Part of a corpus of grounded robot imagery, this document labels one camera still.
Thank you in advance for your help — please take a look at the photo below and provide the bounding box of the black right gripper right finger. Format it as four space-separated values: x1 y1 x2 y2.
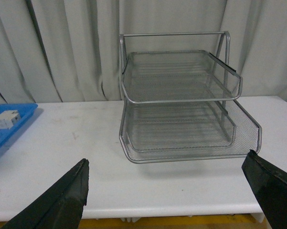
242 150 287 229

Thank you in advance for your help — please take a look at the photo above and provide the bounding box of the silver mesh paper rack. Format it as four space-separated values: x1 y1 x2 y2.
119 31 262 164

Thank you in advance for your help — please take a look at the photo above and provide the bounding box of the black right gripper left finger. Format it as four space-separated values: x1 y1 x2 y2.
3 158 89 229

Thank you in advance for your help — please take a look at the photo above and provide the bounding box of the blue plastic tray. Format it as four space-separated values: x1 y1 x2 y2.
0 104 38 148

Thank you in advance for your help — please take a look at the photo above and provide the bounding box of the white curtain backdrop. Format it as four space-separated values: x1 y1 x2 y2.
0 0 287 104

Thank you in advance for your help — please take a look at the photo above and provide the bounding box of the white circuit breaker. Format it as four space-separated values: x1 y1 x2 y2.
0 110 21 130

